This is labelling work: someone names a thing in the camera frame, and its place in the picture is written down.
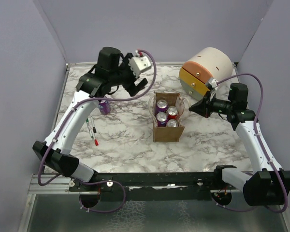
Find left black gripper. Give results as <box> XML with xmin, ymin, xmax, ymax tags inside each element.
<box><xmin>110</xmin><ymin>54</ymin><xmax>148</xmax><ymax>96</ymax></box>

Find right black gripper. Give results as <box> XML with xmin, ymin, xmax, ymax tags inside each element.
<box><xmin>189</xmin><ymin>91</ymin><xmax>233</xmax><ymax>118</ymax></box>

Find red cola can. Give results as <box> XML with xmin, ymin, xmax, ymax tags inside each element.
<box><xmin>166</xmin><ymin>106</ymin><xmax>178</xmax><ymax>120</ymax></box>
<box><xmin>166</xmin><ymin>119</ymin><xmax>179</xmax><ymax>127</ymax></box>

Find purple Fanta can front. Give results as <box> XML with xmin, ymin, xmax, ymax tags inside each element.
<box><xmin>156</xmin><ymin>99</ymin><xmax>168</xmax><ymax>114</ymax></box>

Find purple fanta can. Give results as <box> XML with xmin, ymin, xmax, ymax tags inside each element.
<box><xmin>156</xmin><ymin>99</ymin><xmax>168</xmax><ymax>114</ymax></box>
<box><xmin>156</xmin><ymin>112</ymin><xmax>168</xmax><ymax>127</ymax></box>

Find red cola can front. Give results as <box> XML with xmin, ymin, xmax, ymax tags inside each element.
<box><xmin>166</xmin><ymin>119</ymin><xmax>179</xmax><ymax>127</ymax></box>

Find brown canvas tote bag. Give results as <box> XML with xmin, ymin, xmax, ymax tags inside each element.
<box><xmin>148</xmin><ymin>92</ymin><xmax>191</xmax><ymax>143</ymax></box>

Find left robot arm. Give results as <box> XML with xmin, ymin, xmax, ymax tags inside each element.
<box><xmin>32</xmin><ymin>47</ymin><xmax>157</xmax><ymax>191</ymax></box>

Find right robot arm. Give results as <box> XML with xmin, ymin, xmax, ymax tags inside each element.
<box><xmin>189</xmin><ymin>83</ymin><xmax>290</xmax><ymax>206</ymax></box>

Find round drawer cabinet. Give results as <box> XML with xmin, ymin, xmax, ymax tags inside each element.
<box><xmin>179</xmin><ymin>47</ymin><xmax>233</xmax><ymax>101</ymax></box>

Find green capped marker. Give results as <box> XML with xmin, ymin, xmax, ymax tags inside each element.
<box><xmin>86</xmin><ymin>118</ymin><xmax>94</xmax><ymax>140</ymax></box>

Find black capped marker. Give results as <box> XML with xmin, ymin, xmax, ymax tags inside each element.
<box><xmin>90</xmin><ymin>116</ymin><xmax>97</xmax><ymax>134</ymax></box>

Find red capped marker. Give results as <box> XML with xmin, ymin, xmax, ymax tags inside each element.
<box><xmin>90</xmin><ymin>129</ymin><xmax>99</xmax><ymax>146</ymax></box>

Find metal front plate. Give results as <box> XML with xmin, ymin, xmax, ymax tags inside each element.
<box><xmin>16</xmin><ymin>174</ymin><xmax>290</xmax><ymax>232</ymax></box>

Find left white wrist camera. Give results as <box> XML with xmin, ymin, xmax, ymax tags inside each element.
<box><xmin>128</xmin><ymin>56</ymin><xmax>151</xmax><ymax>78</ymax></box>

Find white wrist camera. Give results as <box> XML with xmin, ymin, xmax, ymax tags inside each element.
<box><xmin>128</xmin><ymin>56</ymin><xmax>151</xmax><ymax>78</ymax></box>
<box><xmin>205</xmin><ymin>77</ymin><xmax>218</xmax><ymax>98</ymax></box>

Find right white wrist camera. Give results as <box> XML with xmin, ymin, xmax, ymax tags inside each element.
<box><xmin>205</xmin><ymin>77</ymin><xmax>218</xmax><ymax>98</ymax></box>

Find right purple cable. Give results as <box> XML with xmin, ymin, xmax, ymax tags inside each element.
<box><xmin>211</xmin><ymin>73</ymin><xmax>289</xmax><ymax>214</ymax></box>

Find purple cable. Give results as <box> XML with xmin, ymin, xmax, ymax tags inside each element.
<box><xmin>37</xmin><ymin>49</ymin><xmax>157</xmax><ymax>187</ymax></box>
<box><xmin>211</xmin><ymin>73</ymin><xmax>289</xmax><ymax>214</ymax></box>

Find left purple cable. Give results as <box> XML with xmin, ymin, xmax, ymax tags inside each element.
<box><xmin>37</xmin><ymin>49</ymin><xmax>157</xmax><ymax>187</ymax></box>

